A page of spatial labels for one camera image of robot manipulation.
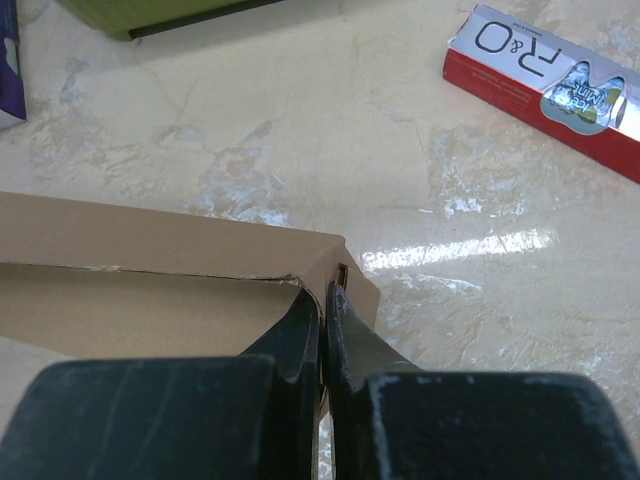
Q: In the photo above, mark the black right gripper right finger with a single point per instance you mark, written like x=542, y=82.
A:
x=394, y=420

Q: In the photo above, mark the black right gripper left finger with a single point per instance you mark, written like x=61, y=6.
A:
x=250, y=416

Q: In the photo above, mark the brown cardboard box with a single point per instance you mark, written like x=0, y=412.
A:
x=82, y=280

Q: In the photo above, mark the purple toothpaste box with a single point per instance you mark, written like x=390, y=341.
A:
x=13, y=106

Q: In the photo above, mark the red white snack packet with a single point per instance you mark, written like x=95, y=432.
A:
x=574, y=95

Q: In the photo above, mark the olive green plastic bin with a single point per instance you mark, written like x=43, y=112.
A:
x=126, y=20

